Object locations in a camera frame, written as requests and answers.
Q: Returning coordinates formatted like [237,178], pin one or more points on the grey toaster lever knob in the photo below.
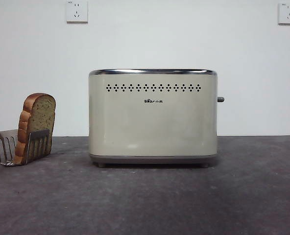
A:
[221,99]

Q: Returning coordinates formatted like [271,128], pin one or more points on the brown bread slice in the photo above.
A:
[41,112]

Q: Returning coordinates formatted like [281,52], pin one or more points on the cream two-slot toaster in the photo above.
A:
[152,127]

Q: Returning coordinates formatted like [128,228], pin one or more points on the slotted metal bread rack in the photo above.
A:
[3,135]

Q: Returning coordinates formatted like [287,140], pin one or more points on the white wall socket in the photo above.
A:
[288,14]
[77,12]

